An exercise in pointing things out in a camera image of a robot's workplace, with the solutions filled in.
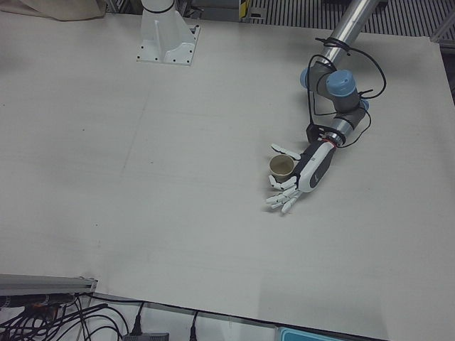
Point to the robot hand black white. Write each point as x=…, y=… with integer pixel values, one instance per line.
x=316, y=167

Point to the beige paper cup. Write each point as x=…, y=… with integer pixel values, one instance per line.
x=281, y=167

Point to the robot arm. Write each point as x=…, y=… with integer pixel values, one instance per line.
x=341, y=83

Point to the blue plastic bin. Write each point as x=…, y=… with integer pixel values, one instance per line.
x=309, y=335

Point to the grey power adapter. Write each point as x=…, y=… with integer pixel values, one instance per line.
x=145, y=336

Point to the beige cloth bag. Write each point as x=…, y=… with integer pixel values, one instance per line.
x=53, y=7

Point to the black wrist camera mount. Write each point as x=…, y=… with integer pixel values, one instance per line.
x=312, y=132

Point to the yellow black striped post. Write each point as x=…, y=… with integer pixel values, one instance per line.
x=244, y=7

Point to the aluminium frame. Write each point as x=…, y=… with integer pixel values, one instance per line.
x=444, y=32

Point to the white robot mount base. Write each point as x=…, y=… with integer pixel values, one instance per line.
x=160, y=39

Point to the aluminium profile post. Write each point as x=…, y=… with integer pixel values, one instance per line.
x=42, y=284

